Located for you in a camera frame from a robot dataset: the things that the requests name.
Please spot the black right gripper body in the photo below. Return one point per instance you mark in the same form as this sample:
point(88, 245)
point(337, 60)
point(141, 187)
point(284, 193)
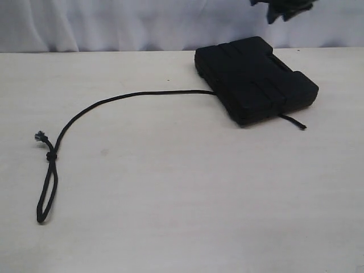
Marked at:
point(286, 9)

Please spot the black plastic carry case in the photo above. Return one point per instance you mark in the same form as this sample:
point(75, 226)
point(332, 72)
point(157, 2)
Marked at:
point(252, 83)

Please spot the white backdrop curtain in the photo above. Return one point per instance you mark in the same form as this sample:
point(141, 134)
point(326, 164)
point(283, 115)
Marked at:
point(64, 26)

